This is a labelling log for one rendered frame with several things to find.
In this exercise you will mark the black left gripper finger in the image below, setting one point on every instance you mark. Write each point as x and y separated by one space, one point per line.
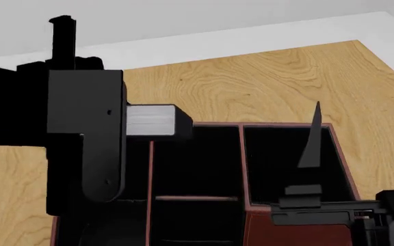
63 41

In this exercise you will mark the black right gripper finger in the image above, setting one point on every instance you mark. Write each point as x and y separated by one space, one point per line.
311 151

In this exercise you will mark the black book with white pages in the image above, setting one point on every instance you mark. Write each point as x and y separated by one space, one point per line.
149 120

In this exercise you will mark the dark red compartment caddy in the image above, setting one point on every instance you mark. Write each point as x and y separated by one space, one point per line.
262 225

